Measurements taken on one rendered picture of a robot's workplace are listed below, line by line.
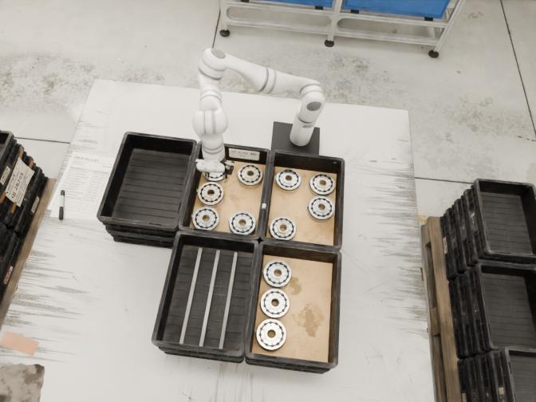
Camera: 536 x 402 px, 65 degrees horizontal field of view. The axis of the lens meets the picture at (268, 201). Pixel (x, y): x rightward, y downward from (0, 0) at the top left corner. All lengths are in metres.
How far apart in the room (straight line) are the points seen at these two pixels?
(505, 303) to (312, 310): 1.11
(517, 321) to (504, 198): 0.61
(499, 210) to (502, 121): 1.22
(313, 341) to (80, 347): 0.85
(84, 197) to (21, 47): 2.03
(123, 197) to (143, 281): 0.35
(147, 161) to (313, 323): 0.94
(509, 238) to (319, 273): 1.11
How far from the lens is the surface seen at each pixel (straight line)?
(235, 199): 1.70
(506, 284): 2.41
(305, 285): 1.58
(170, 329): 1.55
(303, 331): 1.54
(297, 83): 1.68
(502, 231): 2.38
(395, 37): 3.55
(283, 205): 1.69
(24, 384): 1.80
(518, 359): 2.19
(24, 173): 2.55
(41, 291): 1.86
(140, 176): 1.80
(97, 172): 2.02
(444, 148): 3.16
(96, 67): 3.46
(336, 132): 2.09
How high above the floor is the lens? 2.33
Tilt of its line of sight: 62 degrees down
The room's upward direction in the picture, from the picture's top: 6 degrees clockwise
